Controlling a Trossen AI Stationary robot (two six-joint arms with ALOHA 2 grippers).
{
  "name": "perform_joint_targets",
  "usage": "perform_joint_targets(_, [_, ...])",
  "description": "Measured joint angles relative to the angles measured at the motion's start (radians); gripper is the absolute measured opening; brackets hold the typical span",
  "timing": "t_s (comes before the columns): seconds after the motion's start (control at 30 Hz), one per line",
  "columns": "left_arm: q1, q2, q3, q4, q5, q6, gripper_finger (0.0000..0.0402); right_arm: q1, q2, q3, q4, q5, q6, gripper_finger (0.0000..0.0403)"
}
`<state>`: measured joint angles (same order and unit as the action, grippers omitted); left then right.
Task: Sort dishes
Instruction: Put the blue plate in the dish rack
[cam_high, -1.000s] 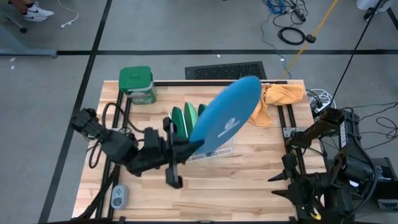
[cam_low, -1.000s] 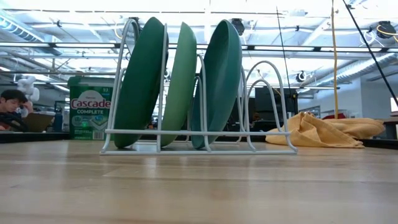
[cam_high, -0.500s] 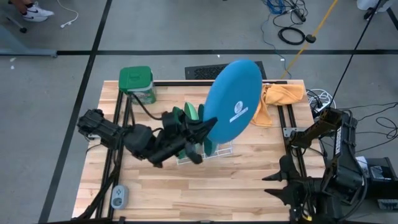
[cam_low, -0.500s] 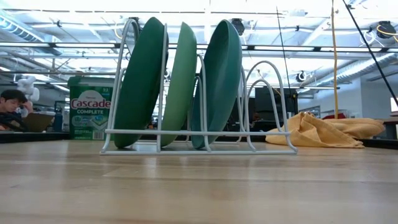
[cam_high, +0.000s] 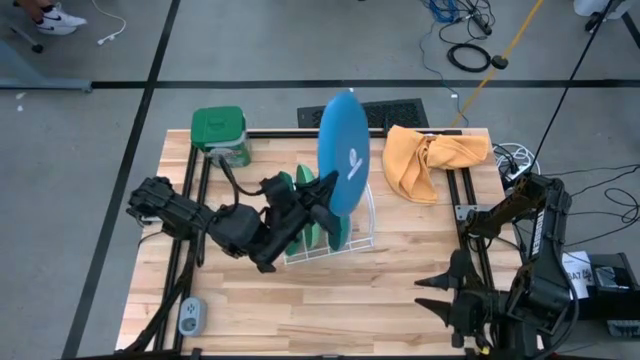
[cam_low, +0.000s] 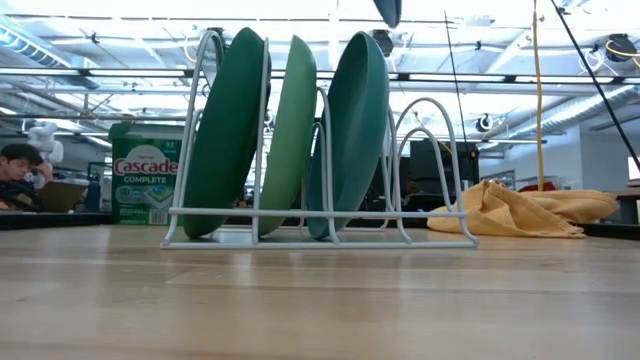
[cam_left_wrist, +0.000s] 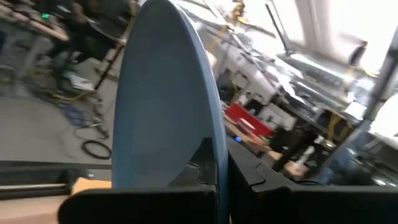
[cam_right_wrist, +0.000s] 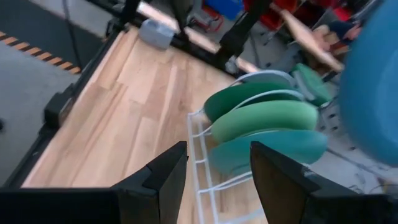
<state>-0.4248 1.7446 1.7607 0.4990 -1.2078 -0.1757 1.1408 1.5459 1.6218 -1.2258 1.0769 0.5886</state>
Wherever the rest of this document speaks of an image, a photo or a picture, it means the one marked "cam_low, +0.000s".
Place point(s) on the light green plate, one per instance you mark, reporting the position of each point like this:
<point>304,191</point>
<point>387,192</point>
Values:
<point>292,135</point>

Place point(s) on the teal plate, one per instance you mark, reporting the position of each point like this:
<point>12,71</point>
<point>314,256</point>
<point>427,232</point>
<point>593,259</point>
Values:
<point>355,135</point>

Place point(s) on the dark green plate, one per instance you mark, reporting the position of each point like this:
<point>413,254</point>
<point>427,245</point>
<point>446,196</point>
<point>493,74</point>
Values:
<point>225,135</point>

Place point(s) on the blue plate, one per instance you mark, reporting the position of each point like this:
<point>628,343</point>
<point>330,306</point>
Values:
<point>387,10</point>

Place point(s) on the black monitor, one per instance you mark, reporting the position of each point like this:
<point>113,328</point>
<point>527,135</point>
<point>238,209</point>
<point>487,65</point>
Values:
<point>425,160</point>

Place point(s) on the green Cascade detergent box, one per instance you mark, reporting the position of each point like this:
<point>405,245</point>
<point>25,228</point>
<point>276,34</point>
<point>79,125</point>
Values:
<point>142,170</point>

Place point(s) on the orange cloth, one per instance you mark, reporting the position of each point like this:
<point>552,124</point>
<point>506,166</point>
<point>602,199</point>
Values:
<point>500,210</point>

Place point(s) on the red object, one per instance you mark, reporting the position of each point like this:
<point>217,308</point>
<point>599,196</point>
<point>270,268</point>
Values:
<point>537,187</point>

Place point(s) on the dark blue container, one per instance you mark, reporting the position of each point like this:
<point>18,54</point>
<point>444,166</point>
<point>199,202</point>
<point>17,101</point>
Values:
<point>93,195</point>

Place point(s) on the brown cardboard box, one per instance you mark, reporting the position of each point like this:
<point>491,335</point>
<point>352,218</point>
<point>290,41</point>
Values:
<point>62,196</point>

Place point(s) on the white robot figure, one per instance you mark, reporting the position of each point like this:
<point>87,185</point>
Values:
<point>45,140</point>

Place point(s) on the person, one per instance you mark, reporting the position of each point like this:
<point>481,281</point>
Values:
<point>17,160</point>

